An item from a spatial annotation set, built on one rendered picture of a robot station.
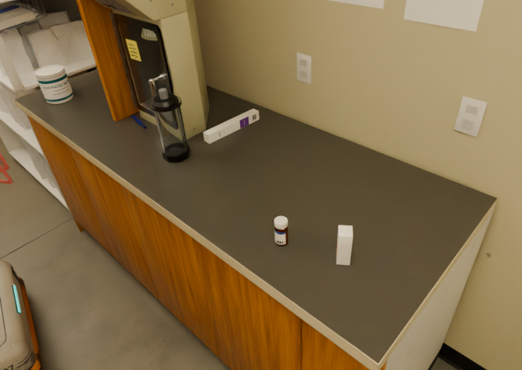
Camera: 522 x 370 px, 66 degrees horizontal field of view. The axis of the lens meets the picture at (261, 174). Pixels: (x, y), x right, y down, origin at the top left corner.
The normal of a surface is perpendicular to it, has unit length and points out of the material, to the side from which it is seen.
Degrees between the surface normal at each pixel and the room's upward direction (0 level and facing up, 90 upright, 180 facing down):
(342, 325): 0
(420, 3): 90
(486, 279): 90
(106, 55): 90
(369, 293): 0
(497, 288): 90
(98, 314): 0
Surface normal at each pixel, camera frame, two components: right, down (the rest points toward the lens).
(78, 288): -0.06, -0.80
